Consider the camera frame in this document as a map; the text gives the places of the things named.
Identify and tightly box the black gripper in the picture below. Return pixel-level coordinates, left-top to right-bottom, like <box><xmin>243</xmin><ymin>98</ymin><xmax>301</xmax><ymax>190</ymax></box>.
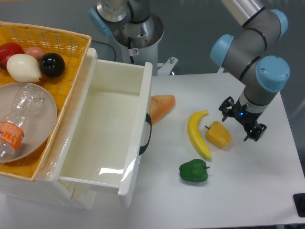
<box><xmin>218</xmin><ymin>96</ymin><xmax>266</xmax><ymax>142</ymax></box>

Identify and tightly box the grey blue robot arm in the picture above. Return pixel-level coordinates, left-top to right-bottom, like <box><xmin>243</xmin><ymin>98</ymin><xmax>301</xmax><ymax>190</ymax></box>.
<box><xmin>210</xmin><ymin>0</ymin><xmax>290</xmax><ymax>141</ymax></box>

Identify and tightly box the yellow toy pepper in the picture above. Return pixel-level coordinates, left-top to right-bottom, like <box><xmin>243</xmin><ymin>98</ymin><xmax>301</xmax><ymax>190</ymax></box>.
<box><xmin>205</xmin><ymin>121</ymin><xmax>232</xmax><ymax>148</ymax></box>

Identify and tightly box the green toy pepper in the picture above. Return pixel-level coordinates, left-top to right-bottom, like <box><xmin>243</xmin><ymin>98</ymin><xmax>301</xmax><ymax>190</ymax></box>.
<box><xmin>179</xmin><ymin>159</ymin><xmax>210</xmax><ymax>183</ymax></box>

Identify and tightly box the red toy pepper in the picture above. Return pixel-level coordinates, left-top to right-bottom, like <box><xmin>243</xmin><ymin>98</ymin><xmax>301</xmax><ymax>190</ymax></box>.
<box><xmin>0</xmin><ymin>42</ymin><xmax>24</xmax><ymax>70</ymax></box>

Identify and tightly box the yellow toy banana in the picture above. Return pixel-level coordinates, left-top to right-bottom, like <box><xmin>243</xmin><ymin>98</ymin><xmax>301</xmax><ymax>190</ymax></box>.
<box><xmin>187</xmin><ymin>110</ymin><xmax>212</xmax><ymax>160</ymax></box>

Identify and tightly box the orange toy bread loaf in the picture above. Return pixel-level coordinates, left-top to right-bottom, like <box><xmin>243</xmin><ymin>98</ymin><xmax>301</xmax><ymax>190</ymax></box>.
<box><xmin>149</xmin><ymin>94</ymin><xmax>176</xmax><ymax>124</ymax></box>

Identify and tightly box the black object at table edge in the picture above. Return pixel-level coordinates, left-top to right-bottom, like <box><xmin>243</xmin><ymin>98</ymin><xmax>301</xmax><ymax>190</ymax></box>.
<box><xmin>293</xmin><ymin>193</ymin><xmax>305</xmax><ymax>218</ymax></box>

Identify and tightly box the white open drawer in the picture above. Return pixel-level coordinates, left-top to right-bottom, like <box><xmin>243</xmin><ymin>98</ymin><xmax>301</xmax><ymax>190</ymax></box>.
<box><xmin>59</xmin><ymin>60</ymin><xmax>153</xmax><ymax>207</ymax></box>

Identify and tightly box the white drawer cabinet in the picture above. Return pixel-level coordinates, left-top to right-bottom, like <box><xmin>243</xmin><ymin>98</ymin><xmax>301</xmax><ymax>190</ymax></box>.
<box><xmin>0</xmin><ymin>166</ymin><xmax>96</xmax><ymax>209</ymax></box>

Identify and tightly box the yellow woven basket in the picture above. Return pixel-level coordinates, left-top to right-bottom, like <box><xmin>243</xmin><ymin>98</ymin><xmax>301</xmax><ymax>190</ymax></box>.
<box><xmin>0</xmin><ymin>21</ymin><xmax>92</xmax><ymax>181</ymax></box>

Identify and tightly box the black toy fruit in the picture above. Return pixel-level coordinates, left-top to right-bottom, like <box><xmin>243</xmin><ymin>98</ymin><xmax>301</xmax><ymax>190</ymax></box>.
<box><xmin>39</xmin><ymin>52</ymin><xmax>65</xmax><ymax>78</ymax></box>

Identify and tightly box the beige plastic bowl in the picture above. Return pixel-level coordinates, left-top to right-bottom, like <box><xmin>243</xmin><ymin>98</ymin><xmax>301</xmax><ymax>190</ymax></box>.
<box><xmin>0</xmin><ymin>83</ymin><xmax>57</xmax><ymax>162</ymax></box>

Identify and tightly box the pink toy fruit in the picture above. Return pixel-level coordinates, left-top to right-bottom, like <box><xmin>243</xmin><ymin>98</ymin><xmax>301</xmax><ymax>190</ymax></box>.
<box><xmin>24</xmin><ymin>46</ymin><xmax>46</xmax><ymax>61</ymax></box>

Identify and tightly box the white toy pear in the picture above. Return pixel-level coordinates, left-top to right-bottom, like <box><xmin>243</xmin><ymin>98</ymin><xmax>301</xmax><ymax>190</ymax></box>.
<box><xmin>6</xmin><ymin>54</ymin><xmax>42</xmax><ymax>83</ymax></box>

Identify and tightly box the clear plastic bottle orange label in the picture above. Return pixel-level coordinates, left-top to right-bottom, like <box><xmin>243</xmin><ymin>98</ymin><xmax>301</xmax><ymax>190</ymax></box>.
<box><xmin>0</xmin><ymin>83</ymin><xmax>44</xmax><ymax>165</ymax></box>

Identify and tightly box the metal table bracket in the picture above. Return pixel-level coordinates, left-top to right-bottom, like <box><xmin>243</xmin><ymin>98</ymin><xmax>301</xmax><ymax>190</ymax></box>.
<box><xmin>157</xmin><ymin>56</ymin><xmax>179</xmax><ymax>76</ymax></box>

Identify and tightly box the black drawer handle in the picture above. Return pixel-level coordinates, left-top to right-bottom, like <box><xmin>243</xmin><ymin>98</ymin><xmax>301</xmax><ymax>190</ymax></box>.
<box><xmin>139</xmin><ymin>113</ymin><xmax>152</xmax><ymax>156</ymax></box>

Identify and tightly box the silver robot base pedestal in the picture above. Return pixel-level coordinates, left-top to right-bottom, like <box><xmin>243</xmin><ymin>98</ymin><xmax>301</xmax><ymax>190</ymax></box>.
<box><xmin>89</xmin><ymin>0</ymin><xmax>164</xmax><ymax>76</ymax></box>

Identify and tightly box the black cable on floor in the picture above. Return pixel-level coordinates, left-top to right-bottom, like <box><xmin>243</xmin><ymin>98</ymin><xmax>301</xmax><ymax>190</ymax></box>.
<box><xmin>91</xmin><ymin>40</ymin><xmax>117</xmax><ymax>62</ymax></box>

